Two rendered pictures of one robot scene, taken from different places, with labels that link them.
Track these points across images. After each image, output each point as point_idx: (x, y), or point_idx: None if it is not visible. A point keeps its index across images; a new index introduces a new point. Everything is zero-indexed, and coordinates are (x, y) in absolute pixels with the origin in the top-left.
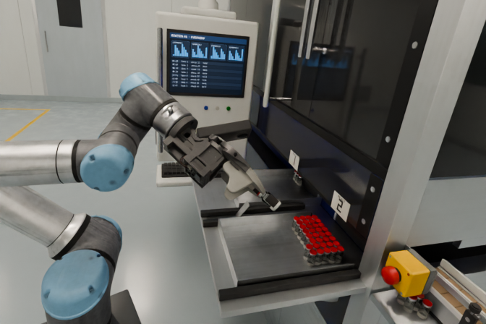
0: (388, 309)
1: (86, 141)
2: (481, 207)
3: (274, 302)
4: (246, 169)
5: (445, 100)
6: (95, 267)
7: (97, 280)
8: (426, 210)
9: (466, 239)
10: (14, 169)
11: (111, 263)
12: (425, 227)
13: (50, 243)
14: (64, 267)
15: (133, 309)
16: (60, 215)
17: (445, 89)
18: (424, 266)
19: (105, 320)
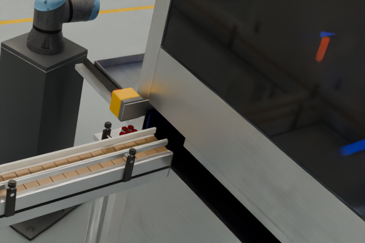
0: (117, 130)
1: None
2: (196, 111)
3: (93, 82)
4: None
5: None
6: None
7: (49, 1)
8: (159, 75)
9: (188, 141)
10: None
11: (69, 9)
12: (159, 93)
13: None
14: None
15: (74, 53)
16: None
17: None
18: (124, 98)
19: (47, 27)
